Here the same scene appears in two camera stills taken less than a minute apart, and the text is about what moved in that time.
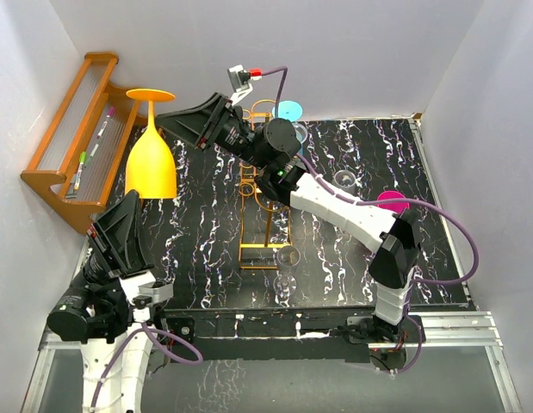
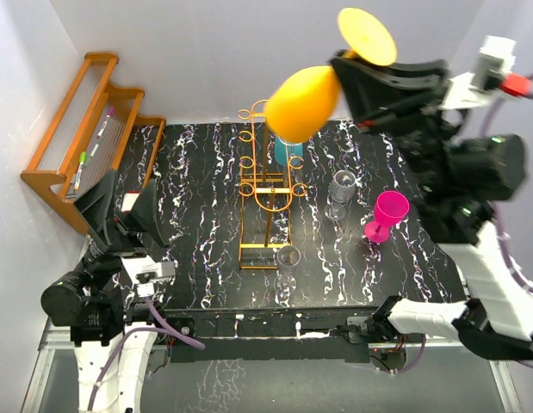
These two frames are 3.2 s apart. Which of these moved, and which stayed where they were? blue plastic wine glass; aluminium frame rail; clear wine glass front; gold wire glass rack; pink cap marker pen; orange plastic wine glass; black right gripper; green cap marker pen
Moved: black right gripper; blue plastic wine glass; orange plastic wine glass
Stayed: clear wine glass front; gold wire glass rack; aluminium frame rail; pink cap marker pen; green cap marker pen
